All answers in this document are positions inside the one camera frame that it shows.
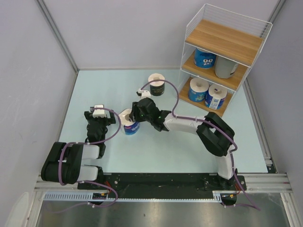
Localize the blue monster paper roll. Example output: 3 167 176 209
194 48 216 69

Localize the grey paper roll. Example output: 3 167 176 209
214 56 239 79

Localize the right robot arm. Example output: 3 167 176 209
130 98 237 190

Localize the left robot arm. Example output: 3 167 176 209
41 105 116 189

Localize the black wrapped paper roll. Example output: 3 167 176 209
148 73 165 96

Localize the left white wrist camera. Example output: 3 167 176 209
92 105 107 118

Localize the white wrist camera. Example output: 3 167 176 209
136 89 151 99
92 105 107 118

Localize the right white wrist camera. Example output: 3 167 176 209
136 89 151 99

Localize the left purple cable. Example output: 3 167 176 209
47 107 123 213

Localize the white slotted cable duct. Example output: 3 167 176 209
44 192 222 202

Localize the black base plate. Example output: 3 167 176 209
78 173 247 205

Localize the white wire wooden shelf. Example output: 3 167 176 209
178 4 273 116

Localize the aluminium rail frame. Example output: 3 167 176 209
34 173 293 193

